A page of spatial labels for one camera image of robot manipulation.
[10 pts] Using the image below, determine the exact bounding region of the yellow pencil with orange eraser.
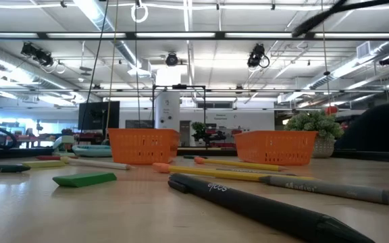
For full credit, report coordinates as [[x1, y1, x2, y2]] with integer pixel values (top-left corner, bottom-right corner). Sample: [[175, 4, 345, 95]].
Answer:
[[152, 162, 317, 182], [193, 156, 289, 172]]

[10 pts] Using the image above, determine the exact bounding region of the orange slotted plastic basket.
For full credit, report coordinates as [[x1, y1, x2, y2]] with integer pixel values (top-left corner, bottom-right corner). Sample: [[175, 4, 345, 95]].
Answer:
[[233, 130, 318, 165], [108, 128, 181, 166]]

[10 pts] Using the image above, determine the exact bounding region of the black pen with white logo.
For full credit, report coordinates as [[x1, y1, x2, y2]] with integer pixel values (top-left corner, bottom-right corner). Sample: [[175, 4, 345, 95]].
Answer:
[[167, 172, 377, 243]]

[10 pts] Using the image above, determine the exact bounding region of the green eraser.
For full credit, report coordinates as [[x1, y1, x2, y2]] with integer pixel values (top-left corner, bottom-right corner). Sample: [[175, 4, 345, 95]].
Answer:
[[52, 171, 118, 188]]

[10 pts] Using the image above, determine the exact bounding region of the yellow eraser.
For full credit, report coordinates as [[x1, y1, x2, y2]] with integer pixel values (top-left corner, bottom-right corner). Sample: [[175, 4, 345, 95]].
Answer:
[[21, 159, 67, 169]]

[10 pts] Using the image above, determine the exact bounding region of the small dark green plant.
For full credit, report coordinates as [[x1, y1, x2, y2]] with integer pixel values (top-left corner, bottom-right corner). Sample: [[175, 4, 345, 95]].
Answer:
[[190, 121, 228, 146]]

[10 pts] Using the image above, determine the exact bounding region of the white cylindrical column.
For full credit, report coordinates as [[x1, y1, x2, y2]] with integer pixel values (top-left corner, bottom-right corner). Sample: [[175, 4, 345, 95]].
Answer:
[[154, 91, 181, 132]]

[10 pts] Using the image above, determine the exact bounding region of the black monitor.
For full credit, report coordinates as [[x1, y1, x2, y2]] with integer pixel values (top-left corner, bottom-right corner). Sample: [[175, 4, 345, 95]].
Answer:
[[78, 101, 121, 131]]

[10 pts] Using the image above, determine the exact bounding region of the teal calculator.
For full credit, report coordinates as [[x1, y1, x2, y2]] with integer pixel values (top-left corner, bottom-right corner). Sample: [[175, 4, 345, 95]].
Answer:
[[72, 144, 113, 158]]

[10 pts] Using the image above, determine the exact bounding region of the green plant in white pot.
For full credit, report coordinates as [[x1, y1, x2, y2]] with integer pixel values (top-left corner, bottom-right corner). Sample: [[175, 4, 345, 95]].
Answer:
[[284, 110, 346, 159]]

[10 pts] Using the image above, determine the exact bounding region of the small pale green gadget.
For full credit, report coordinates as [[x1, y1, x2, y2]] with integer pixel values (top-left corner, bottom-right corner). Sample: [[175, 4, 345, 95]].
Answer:
[[51, 134, 76, 157]]

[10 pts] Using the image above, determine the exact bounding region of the person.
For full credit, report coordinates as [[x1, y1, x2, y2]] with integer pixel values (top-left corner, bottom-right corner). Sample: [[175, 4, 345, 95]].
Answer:
[[334, 103, 389, 153]]

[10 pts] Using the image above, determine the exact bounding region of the dark wall board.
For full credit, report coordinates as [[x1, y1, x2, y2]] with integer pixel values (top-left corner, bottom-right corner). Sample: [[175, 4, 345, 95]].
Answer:
[[124, 119, 155, 130]]

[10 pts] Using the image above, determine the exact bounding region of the round black ceiling camera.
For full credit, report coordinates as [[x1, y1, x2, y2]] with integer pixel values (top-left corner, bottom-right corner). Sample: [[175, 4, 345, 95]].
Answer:
[[165, 51, 180, 67]]

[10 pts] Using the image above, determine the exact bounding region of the thin dark hanging cable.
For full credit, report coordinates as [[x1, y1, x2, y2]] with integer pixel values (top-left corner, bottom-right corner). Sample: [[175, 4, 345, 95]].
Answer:
[[134, 0, 142, 129]]

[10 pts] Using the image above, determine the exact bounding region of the thin black cable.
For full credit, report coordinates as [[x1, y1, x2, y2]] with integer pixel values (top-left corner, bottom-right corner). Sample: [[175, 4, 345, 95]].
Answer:
[[78, 0, 110, 136]]

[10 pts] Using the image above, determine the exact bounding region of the white cable ring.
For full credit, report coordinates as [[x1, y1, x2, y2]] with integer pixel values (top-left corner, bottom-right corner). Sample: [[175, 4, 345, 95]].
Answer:
[[130, 3, 149, 24]]

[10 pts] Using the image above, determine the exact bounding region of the black ceiling camera cluster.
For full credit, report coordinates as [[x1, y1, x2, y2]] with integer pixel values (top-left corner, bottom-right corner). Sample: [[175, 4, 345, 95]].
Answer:
[[20, 41, 55, 68]]

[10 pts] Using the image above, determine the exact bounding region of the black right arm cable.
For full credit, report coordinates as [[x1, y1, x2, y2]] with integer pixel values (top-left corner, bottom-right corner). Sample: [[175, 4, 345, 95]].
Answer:
[[290, 0, 389, 38]]

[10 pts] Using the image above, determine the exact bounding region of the black aluminium table frame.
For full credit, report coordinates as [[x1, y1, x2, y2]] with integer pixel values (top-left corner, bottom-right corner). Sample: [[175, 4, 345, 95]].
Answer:
[[0, 146, 389, 165]]

